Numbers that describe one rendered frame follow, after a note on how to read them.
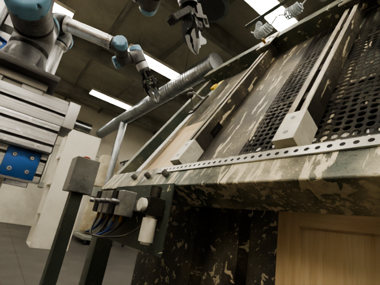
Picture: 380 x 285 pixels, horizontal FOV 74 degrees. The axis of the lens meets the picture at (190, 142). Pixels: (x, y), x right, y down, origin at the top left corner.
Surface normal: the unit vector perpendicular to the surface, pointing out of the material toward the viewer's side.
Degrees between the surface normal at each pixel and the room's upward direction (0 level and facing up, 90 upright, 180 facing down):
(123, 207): 90
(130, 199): 90
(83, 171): 90
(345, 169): 59
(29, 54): 72
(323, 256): 90
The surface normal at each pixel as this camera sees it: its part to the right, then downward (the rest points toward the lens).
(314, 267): -0.77, -0.33
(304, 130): 0.62, -0.16
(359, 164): -0.58, -0.76
